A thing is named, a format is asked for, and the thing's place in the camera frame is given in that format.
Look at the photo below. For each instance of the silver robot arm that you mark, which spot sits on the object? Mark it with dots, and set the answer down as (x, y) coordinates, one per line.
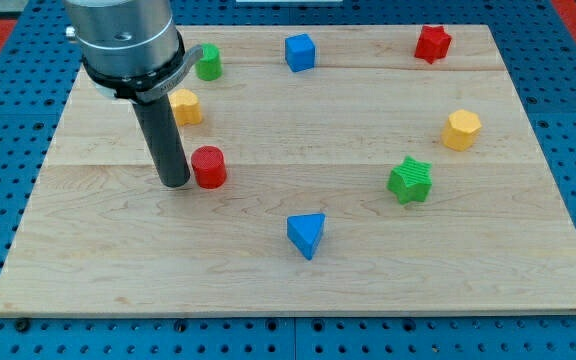
(131, 47)

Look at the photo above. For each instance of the green star block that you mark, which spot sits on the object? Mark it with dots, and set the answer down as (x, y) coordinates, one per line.
(410, 181)

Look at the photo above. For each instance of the red star block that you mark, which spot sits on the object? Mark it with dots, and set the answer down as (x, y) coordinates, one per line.
(433, 43)

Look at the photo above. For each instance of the light wooden board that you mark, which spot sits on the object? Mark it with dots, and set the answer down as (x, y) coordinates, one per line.
(374, 184)

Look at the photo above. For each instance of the blue triangle block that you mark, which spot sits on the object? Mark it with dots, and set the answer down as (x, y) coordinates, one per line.
(305, 232)

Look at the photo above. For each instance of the red cylinder block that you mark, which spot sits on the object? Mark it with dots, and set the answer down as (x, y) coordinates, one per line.
(208, 164)

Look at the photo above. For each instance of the yellow heart block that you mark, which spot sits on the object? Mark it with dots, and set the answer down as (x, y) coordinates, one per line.
(186, 107)

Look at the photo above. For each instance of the blue cube block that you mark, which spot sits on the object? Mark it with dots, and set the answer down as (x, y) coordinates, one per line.
(300, 52)

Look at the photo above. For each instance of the green cylinder block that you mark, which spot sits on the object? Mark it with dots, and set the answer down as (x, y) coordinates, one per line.
(209, 67)

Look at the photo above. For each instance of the dark grey cylindrical pointer rod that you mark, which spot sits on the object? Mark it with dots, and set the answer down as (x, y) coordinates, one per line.
(157, 122)

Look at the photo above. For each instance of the yellow hexagon block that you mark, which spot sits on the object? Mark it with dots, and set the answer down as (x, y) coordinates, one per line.
(461, 130)

